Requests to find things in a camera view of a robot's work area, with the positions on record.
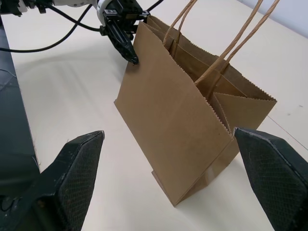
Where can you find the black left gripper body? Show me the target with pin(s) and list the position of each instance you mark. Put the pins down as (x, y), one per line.
(122, 14)

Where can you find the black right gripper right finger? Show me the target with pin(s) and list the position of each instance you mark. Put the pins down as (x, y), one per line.
(276, 173)

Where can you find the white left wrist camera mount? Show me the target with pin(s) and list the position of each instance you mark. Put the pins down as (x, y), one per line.
(101, 6)

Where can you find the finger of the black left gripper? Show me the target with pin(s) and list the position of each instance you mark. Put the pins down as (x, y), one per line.
(122, 43)

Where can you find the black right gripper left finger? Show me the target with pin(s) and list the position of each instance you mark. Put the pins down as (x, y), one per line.
(77, 173)

